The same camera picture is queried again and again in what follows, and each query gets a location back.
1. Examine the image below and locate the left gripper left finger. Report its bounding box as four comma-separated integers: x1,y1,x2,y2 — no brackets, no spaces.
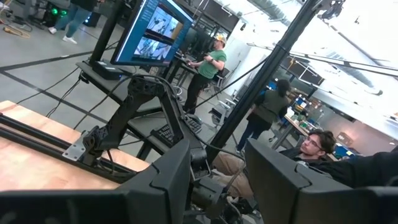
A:
118,139,192,224

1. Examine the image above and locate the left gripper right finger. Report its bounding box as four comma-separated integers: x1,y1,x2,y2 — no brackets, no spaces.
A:
244,139,348,224

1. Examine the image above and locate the black keyboard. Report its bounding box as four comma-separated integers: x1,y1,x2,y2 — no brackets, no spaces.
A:
151,114,203,147

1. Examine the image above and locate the person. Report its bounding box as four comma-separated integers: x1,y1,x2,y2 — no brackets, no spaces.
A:
47,0,99,45
235,78,292,154
211,128,337,200
182,33,228,115

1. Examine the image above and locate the office chair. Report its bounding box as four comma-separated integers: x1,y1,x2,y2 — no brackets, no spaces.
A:
207,98,238,132

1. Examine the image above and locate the computer monitor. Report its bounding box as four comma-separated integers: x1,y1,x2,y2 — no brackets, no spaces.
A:
109,0,195,68

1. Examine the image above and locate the silver frame bracket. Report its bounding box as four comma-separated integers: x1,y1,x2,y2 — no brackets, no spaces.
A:
62,141,87,162

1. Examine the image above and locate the black aluminium table frame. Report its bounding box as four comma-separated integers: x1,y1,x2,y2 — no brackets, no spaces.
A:
0,0,328,185

